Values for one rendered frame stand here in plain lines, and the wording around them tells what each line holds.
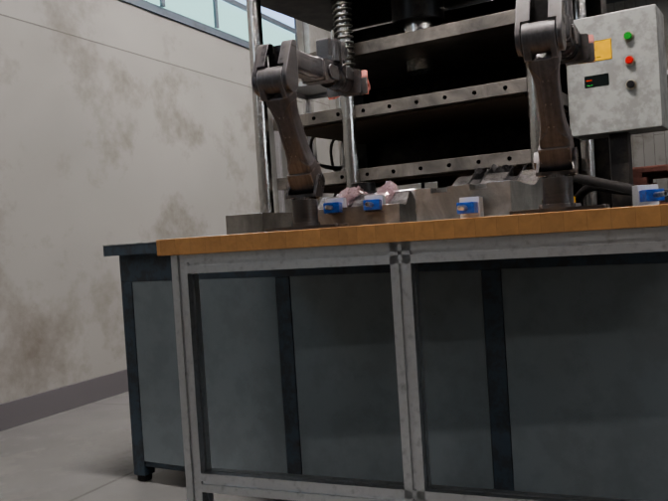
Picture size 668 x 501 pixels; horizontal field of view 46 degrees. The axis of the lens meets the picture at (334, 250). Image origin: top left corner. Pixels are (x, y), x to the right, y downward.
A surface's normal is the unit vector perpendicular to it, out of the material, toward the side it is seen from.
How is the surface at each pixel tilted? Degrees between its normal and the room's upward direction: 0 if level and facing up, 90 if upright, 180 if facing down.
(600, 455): 90
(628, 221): 90
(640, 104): 90
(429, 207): 90
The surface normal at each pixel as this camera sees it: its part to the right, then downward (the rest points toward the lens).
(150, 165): 0.91, -0.05
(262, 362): -0.52, 0.05
